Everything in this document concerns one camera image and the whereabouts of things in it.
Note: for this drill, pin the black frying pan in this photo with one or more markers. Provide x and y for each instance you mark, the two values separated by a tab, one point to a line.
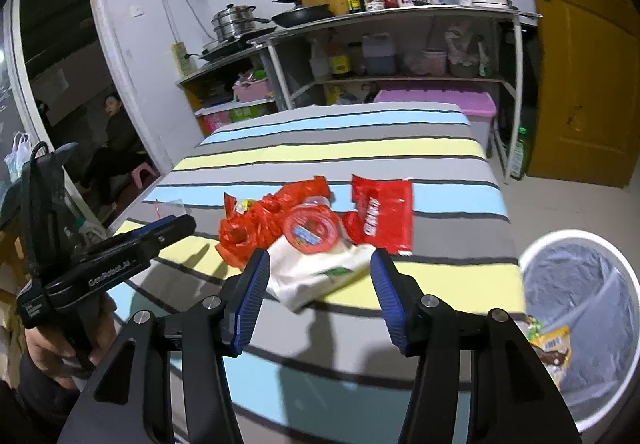
300	17

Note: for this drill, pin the cooking oil bottle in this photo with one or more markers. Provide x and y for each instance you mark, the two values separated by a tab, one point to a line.
340	62

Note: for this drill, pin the clear plastic wrapper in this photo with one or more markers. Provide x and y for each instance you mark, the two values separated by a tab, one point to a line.
172	208

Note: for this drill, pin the small pink bucket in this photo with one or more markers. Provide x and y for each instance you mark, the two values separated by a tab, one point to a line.
434	63

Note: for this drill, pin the yellow power strip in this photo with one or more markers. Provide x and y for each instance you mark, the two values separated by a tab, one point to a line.
181	59

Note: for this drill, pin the yellow snack bag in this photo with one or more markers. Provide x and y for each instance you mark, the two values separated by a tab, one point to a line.
550	354

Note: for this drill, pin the red round cup lid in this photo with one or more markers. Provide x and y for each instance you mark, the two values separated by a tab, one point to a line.
312	229

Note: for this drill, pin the thin white carrier bag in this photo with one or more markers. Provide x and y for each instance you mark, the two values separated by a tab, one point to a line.
17	159

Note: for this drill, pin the pink plastic stool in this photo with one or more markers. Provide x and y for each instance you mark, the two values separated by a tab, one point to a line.
144	174

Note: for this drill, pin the white green-print plastic bag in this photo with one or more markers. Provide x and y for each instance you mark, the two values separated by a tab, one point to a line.
300	279

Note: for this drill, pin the person's left hand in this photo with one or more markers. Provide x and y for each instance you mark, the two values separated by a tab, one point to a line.
45	349

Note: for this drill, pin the green plastic bottle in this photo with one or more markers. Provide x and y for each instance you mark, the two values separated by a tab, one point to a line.
519	157

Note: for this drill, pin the crumpled plastic bags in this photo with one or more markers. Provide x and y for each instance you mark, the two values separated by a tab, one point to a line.
462	49

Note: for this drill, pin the pink lid storage box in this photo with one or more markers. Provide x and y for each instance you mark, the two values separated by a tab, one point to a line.
435	99

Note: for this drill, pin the white plastic bottle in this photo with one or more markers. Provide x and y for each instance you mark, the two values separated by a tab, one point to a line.
320	62

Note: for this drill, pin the grey plastic jug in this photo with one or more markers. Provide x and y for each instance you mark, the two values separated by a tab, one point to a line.
379	57

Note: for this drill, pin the white kitchen shelf rack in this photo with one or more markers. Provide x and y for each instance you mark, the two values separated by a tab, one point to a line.
400	13

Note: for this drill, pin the clear bin liner bag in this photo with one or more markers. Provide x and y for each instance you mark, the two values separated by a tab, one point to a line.
590	294

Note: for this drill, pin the low wooden shelf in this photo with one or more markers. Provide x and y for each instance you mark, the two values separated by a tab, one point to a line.
210	74

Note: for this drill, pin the red plastic bag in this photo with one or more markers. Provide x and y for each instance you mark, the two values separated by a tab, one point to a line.
250	224

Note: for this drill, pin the steel steamer pot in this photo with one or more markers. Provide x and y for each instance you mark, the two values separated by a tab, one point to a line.
232	22

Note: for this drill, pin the yellow wooden door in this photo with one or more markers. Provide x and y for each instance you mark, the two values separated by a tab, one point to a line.
590	74

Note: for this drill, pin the striped table cloth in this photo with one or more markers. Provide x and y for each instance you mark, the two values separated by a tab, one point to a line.
350	149

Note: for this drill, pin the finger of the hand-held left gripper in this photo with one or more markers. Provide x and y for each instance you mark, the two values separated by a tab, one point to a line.
155	225
170	234

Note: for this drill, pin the white wall switch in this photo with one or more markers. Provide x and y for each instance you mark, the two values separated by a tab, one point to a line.
136	11

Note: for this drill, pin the pink plastic basket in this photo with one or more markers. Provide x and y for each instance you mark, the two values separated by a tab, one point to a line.
252	92

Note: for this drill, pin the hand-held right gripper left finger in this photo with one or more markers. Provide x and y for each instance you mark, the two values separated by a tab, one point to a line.
250	299

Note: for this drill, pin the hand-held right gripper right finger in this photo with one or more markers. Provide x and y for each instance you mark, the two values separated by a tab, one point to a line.
387	299

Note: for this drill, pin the black induction cooker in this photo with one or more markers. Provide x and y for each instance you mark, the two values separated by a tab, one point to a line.
235	47

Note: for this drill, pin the red snack wrapper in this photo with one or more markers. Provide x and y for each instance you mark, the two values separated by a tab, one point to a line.
385	214

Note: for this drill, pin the white round trash bin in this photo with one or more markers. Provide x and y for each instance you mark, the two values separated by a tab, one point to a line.
542	244

